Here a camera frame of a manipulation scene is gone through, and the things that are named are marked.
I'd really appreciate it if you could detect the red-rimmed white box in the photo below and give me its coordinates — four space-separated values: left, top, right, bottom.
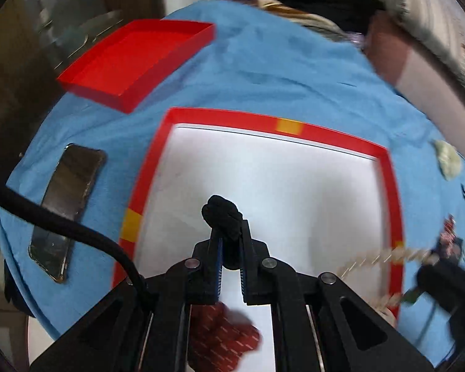
112 107 405 372

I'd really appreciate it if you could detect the beige cloth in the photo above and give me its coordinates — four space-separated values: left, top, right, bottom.
256 0 368 44

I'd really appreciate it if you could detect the black cable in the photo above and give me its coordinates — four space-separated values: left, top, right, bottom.
0 180 157 311

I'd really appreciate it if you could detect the blue blanket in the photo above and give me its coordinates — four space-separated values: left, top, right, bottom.
0 0 465 369

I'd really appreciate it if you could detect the black smartphone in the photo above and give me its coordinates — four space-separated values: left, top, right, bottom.
28 143 108 284

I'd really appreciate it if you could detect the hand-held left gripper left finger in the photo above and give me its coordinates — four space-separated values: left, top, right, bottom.
30 238 223 372

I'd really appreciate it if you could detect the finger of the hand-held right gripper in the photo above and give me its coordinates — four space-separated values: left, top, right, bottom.
416 264 463 297

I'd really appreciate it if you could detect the red patterned scrunchie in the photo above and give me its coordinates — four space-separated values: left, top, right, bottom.
188 303 263 372

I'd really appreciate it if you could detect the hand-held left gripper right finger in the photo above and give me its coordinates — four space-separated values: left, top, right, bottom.
238 220 435 372

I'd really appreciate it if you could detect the black scrunchie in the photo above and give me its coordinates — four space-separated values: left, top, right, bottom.
201 195 243 270

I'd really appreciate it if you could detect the white fringed blanket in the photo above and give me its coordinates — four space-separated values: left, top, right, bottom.
383 0 465 98

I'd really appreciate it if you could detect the red box lid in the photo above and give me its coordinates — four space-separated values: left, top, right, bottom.
56 19 216 114

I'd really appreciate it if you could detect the pink cushion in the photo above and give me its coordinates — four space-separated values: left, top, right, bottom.
366 10 465 165

